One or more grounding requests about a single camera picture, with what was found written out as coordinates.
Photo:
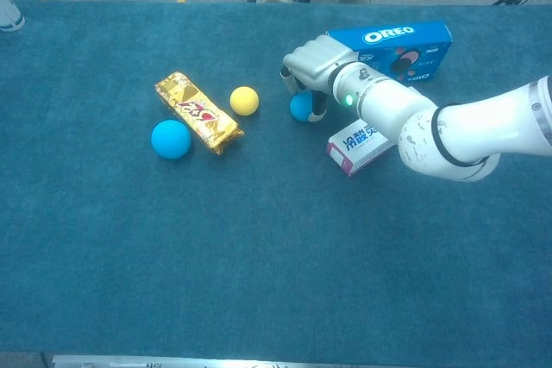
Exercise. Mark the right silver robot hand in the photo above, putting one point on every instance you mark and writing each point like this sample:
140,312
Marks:
317,60

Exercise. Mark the small blue ball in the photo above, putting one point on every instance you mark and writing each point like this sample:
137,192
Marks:
299,109

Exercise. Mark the blue Oreo cookie box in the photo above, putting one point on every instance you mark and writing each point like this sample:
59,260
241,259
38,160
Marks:
388,36

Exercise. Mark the yellow ball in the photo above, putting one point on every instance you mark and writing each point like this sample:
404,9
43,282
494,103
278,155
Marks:
244,101

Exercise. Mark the white toothpaste box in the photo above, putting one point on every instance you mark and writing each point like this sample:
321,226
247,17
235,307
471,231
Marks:
358,148

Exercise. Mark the gold foil snack packet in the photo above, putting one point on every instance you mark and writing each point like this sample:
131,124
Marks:
194,109

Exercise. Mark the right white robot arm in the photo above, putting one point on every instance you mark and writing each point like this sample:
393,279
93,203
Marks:
431,131

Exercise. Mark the large blue ball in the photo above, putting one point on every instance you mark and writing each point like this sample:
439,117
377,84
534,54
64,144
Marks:
171,139

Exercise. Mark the teal table cloth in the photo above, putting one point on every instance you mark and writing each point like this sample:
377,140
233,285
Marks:
129,234

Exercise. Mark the metal frame bar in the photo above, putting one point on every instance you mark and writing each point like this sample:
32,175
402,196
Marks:
172,361

